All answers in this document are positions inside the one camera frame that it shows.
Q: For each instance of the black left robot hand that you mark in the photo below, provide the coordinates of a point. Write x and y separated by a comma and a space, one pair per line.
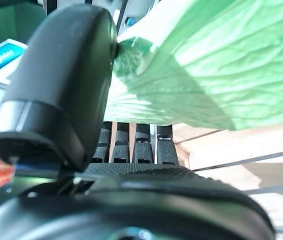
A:
64, 75

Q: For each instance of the wooden slatted cabbage crate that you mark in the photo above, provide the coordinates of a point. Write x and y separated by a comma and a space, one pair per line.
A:
231, 155

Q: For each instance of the blue label with white frame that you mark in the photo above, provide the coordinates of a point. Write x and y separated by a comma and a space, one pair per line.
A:
1, 57

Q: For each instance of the white green napa cabbage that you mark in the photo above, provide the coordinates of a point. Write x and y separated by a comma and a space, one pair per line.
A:
219, 62

